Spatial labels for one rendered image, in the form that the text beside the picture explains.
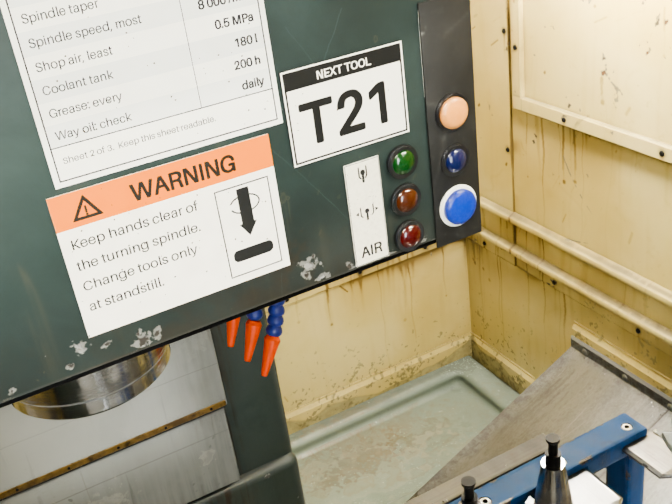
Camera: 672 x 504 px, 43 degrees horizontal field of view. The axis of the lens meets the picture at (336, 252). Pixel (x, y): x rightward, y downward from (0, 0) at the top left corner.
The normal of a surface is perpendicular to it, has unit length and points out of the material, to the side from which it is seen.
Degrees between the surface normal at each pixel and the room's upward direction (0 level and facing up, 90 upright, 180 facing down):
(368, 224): 90
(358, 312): 90
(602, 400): 24
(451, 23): 90
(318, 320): 90
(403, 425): 0
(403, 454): 0
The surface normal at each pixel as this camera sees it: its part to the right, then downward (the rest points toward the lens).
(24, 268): 0.47, 0.36
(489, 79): -0.88, 0.32
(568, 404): -0.48, -0.66
